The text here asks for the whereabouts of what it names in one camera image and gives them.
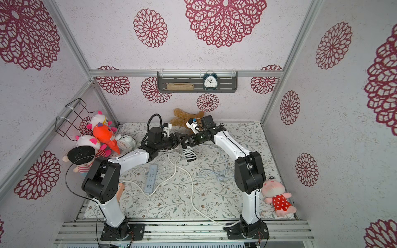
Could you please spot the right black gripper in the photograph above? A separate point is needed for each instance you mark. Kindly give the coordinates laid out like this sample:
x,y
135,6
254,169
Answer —
x,y
198,138

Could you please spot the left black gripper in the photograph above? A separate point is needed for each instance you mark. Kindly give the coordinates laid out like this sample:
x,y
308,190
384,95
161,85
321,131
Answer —
x,y
174,140

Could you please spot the pink power strip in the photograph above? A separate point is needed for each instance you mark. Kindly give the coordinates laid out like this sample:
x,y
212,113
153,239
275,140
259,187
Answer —
x,y
121,188

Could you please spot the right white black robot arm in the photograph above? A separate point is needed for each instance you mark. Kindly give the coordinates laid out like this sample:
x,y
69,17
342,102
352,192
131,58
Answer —
x,y
249,174

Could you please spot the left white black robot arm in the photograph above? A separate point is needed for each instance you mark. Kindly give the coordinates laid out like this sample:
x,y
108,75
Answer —
x,y
103,178

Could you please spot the brown teddy bear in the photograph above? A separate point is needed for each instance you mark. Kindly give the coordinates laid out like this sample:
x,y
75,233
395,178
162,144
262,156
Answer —
x,y
181,118

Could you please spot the beige pouch on shelf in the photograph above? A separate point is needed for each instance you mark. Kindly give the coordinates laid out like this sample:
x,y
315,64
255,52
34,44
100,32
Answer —
x,y
180,87

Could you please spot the white round alarm clock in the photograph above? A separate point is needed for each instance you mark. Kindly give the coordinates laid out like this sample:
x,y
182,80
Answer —
x,y
125,142

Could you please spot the teal alarm clock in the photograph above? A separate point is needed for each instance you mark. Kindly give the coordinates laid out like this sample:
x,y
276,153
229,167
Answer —
x,y
210,82

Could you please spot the orange fox plush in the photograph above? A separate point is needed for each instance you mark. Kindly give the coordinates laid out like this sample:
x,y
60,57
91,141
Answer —
x,y
105,135

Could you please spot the white owl plush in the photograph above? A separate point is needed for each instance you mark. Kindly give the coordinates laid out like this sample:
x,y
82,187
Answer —
x,y
98,118

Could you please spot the pink striped pig plush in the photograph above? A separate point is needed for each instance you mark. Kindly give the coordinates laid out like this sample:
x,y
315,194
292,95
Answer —
x,y
101,150

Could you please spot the black-haired doll plush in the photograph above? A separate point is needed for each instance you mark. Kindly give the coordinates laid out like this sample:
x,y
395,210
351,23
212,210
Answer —
x,y
82,157

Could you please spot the pink red dotted plush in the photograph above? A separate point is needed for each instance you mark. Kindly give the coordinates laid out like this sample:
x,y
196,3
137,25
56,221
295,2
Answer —
x,y
275,194

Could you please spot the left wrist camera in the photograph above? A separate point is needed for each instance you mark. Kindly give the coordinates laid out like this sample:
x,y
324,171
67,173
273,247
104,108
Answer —
x,y
167,128

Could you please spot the grey wall shelf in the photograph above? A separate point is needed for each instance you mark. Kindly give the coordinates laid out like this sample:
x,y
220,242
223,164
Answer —
x,y
228,81

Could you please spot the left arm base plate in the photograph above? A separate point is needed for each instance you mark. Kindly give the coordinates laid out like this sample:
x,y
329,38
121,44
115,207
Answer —
x,y
126,231

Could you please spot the black wire basket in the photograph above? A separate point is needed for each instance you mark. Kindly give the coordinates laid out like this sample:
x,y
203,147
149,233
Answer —
x,y
75,122

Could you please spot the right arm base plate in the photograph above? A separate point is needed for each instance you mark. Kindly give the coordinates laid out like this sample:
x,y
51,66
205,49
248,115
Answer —
x,y
246,231

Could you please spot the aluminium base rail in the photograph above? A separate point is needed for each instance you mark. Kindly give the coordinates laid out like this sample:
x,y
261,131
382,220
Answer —
x,y
89,231

